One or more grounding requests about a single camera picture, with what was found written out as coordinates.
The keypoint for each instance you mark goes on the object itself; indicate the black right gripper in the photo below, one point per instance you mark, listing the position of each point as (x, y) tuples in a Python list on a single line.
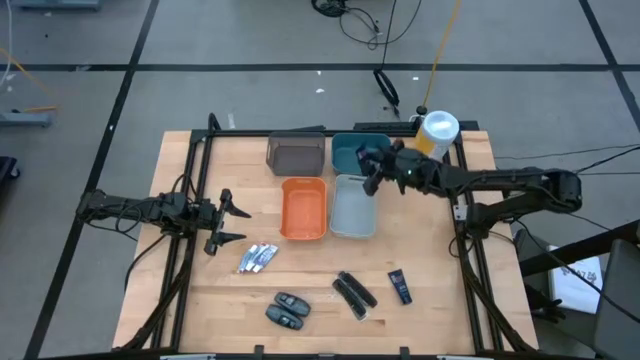
[(391, 160)]

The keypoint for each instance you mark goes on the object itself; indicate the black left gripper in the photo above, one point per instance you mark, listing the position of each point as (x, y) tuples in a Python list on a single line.
[(207, 217)]

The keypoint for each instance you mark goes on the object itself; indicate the white plastic bin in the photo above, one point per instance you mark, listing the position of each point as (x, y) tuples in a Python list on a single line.
[(352, 212)]

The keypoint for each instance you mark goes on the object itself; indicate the black comb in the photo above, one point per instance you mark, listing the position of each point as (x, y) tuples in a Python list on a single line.
[(350, 300), (359, 290)]

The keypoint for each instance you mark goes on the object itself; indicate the dark blue tube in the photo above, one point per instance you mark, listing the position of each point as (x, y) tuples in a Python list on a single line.
[(400, 286)]

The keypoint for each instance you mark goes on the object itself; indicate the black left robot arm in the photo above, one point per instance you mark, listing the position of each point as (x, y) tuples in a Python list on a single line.
[(115, 205)]

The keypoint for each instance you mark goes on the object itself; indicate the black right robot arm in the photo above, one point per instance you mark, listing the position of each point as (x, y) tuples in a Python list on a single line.
[(500, 177)]

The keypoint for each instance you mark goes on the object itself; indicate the teal plastic bin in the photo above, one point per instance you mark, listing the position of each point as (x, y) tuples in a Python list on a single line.
[(347, 155)]

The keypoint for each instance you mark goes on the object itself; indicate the orange plastic bin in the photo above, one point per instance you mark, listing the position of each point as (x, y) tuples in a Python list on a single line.
[(303, 210)]

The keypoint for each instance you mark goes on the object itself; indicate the grey-brown plastic bin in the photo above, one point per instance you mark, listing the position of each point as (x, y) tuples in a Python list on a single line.
[(297, 160)]

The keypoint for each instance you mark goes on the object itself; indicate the white canister with yellow label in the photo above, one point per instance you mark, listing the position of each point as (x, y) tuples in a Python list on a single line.
[(440, 127)]

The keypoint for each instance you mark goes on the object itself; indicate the black table edge clamp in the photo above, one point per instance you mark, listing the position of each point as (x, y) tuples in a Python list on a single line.
[(404, 352), (258, 350)]

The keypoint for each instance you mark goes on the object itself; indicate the black desk beam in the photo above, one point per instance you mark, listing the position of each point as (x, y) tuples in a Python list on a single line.
[(575, 250)]

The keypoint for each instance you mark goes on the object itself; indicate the grey floor base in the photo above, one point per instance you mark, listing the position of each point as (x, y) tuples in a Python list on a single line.
[(25, 119)]

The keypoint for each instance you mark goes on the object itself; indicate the white paper box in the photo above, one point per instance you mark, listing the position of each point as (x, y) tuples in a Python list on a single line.
[(575, 285)]

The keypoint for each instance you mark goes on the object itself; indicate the grey chair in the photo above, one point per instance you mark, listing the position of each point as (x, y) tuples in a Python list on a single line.
[(620, 300)]

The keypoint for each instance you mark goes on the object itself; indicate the black aluminium table frame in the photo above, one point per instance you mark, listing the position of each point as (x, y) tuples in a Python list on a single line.
[(200, 150)]

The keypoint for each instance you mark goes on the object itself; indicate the silver frame bracket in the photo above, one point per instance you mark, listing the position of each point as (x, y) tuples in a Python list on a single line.
[(460, 212)]

